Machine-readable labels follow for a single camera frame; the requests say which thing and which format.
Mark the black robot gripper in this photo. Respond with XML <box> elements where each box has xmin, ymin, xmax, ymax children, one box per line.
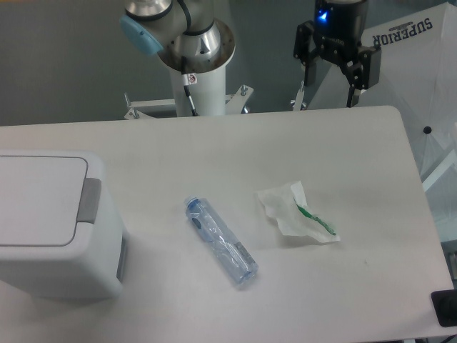
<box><xmin>293</xmin><ymin>1</ymin><xmax>382</xmax><ymax>108</ymax></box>

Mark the white trash can body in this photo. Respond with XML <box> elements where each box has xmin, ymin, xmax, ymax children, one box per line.
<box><xmin>1</xmin><ymin>149</ymin><xmax>128</xmax><ymax>299</ymax></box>

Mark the white trash can lid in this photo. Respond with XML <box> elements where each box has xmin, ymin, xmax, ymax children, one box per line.
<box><xmin>1</xmin><ymin>155</ymin><xmax>101</xmax><ymax>247</ymax></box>

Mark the white Superior umbrella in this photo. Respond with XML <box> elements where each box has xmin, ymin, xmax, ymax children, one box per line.
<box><xmin>306</xmin><ymin>0</ymin><xmax>457</xmax><ymax>279</ymax></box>

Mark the white green plastic wrapper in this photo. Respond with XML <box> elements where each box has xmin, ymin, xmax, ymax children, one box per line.
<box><xmin>256</xmin><ymin>181</ymin><xmax>341</xmax><ymax>244</ymax></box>

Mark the crushed clear plastic bottle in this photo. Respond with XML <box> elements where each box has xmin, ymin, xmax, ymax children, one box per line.
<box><xmin>184</xmin><ymin>197</ymin><xmax>258</xmax><ymax>286</ymax></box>

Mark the black object at table edge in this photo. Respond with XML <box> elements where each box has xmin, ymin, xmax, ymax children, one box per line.
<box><xmin>431</xmin><ymin>289</ymin><xmax>456</xmax><ymax>327</ymax></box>

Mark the white metal base frame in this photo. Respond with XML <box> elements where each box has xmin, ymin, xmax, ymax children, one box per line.
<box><xmin>123</xmin><ymin>84</ymin><xmax>308</xmax><ymax>121</ymax></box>

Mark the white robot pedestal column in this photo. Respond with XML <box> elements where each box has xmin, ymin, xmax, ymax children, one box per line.
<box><xmin>169</xmin><ymin>57</ymin><xmax>226</xmax><ymax>117</ymax></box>

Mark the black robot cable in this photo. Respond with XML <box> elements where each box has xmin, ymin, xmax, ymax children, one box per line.
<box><xmin>176</xmin><ymin>0</ymin><xmax>199</xmax><ymax>117</ymax></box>

